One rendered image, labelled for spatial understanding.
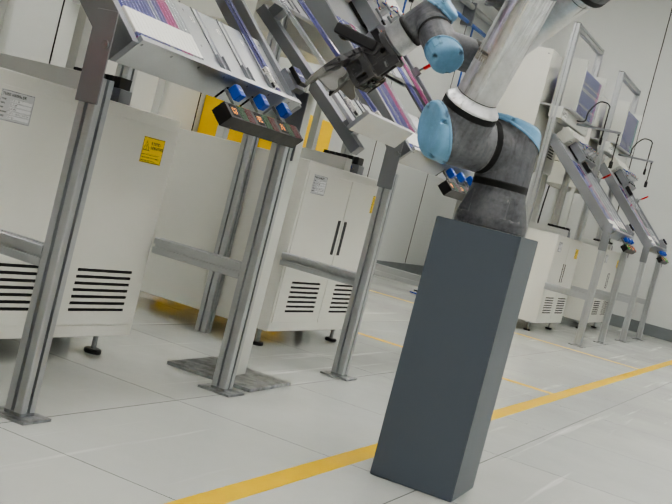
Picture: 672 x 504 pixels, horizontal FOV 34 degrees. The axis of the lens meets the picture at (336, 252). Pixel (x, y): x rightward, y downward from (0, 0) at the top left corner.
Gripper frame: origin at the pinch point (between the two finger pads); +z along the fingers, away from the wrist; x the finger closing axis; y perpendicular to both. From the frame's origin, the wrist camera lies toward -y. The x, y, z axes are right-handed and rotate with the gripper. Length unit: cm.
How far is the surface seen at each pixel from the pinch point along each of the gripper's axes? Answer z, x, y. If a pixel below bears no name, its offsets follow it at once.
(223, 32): 9.7, -12.2, -18.7
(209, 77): 10.3, -30.7, -2.3
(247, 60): 9.9, -5.8, -12.8
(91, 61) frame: 16, -64, -1
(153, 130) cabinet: 41.1, -1.6, -14.9
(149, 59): 11, -51, -2
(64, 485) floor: 42, -84, 66
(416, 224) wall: 168, 633, -122
